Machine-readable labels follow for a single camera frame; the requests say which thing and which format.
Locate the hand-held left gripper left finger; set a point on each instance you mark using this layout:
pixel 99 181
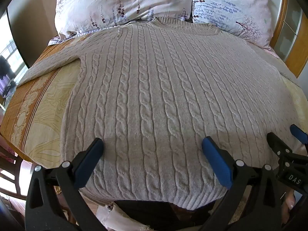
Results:
pixel 88 164

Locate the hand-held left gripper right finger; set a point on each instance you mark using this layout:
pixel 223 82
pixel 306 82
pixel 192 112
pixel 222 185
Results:
pixel 216 163

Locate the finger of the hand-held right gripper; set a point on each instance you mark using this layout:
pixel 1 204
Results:
pixel 276 144
pixel 299 134

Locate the person's right hand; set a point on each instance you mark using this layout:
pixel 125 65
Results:
pixel 287 204

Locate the person's white jacket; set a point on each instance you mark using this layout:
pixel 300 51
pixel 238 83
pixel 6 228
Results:
pixel 125 216

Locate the wooden chair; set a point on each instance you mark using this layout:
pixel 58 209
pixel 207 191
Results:
pixel 16 170

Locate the yellow patterned bedspread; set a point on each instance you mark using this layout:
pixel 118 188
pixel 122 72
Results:
pixel 36 115

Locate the person's dark trousers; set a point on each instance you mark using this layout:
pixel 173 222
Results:
pixel 154 211

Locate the wooden headboard with glass panel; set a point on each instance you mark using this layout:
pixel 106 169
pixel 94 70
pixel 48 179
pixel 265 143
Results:
pixel 285 9

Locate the window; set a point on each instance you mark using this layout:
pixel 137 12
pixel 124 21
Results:
pixel 13 53

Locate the pink pillow with tree print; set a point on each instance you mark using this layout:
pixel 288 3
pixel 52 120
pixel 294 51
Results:
pixel 228 4

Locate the white pillow with purple sprigs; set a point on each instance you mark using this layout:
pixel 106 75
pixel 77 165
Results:
pixel 108 0

